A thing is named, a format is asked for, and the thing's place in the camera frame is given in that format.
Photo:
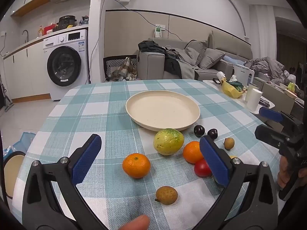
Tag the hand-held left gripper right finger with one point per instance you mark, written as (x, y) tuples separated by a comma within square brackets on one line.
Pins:
[(214, 163)]

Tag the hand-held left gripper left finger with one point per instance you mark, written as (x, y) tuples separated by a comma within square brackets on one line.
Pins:
[(86, 158)]

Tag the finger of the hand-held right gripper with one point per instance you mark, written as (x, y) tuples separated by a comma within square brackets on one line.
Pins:
[(271, 115), (268, 134)]

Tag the brown longan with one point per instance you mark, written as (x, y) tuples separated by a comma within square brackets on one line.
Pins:
[(229, 143), (166, 195)]

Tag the dark plum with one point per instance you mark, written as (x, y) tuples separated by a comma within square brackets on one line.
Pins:
[(212, 133), (199, 131)]

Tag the orange mandarin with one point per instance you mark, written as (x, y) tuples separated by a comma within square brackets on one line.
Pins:
[(136, 165), (191, 152)]

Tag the yellow green guava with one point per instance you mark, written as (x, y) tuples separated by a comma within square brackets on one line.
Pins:
[(168, 141)]

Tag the cream round plate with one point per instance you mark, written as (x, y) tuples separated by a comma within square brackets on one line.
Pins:
[(163, 107)]

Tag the person's right hand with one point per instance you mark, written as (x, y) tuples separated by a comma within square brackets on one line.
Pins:
[(285, 172)]

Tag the person's left hand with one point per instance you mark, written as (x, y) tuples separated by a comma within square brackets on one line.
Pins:
[(135, 222)]

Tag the red tomato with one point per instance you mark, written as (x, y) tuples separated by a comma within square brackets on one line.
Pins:
[(202, 169)]

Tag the remote control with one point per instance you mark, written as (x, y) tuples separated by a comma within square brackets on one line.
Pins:
[(263, 101)]

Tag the cream bowl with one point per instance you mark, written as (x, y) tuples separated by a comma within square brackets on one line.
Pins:
[(290, 93)]

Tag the grey blanket pile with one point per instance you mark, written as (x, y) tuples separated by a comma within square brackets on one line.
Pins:
[(268, 68)]

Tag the yellow bag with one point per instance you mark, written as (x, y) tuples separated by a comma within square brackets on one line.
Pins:
[(230, 89)]

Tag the white kettle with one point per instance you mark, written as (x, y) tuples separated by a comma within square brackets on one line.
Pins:
[(242, 73)]

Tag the white tissue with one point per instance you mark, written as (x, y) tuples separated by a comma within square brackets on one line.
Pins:
[(233, 78)]

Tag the blue bag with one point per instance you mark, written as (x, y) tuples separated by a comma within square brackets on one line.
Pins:
[(24, 141)]

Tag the round black rimmed stool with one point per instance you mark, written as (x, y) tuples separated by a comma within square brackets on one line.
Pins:
[(13, 175)]

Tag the light grey cushion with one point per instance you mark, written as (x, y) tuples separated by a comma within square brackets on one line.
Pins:
[(211, 58)]

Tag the white washing machine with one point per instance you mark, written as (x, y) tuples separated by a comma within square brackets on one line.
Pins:
[(64, 67)]

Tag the plaid cloth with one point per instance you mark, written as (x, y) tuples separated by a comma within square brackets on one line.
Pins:
[(124, 70)]

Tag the dark grey cushion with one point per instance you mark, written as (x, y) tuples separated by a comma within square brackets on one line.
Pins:
[(195, 50)]

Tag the black patterned chair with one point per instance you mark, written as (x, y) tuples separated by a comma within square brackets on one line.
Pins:
[(112, 62)]

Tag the white kitchen cabinet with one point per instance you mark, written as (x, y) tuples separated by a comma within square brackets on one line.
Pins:
[(26, 71)]

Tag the dark jacket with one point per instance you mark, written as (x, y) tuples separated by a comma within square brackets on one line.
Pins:
[(171, 62)]

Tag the grey sofa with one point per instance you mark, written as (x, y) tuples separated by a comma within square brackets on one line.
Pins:
[(150, 64)]

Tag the red box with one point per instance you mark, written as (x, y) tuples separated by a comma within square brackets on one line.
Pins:
[(49, 28)]

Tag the yellow bottle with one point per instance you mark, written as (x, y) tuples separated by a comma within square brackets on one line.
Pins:
[(40, 31)]

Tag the black rice cooker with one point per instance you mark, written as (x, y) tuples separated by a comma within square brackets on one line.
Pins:
[(66, 22)]

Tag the kitchen faucet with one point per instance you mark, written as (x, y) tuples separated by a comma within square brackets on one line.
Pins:
[(25, 32)]

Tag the wall outlet with green charger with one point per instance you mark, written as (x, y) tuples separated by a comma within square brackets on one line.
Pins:
[(158, 31)]

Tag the wooden wall cabinet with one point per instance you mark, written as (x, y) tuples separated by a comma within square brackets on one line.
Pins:
[(31, 6)]

